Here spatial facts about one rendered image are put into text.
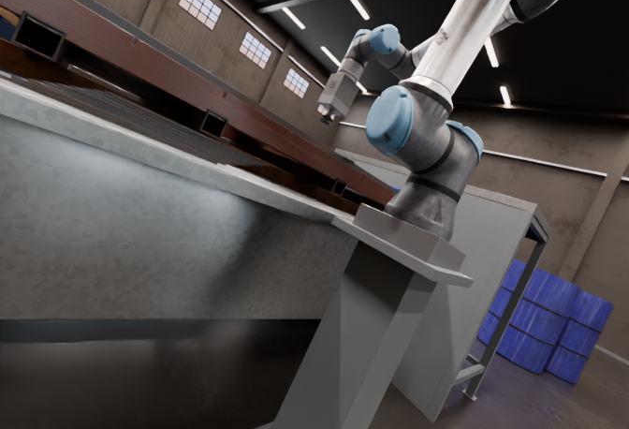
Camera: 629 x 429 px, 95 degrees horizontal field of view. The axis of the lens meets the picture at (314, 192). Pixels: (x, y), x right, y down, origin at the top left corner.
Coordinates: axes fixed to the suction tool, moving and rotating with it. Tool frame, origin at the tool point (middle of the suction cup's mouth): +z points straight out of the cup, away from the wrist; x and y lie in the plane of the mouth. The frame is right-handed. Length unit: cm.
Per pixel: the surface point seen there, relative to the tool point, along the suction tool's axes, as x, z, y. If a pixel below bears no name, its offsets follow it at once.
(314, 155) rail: 9.1, 12.8, 6.0
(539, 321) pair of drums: 49, 36, -296
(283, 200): 28.4, 26.7, 24.9
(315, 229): 13.2, 31.9, -4.0
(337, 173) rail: 9.5, 13.6, -5.8
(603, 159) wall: -23, -433, -1013
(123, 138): 28, 27, 53
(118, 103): 20, 24, 54
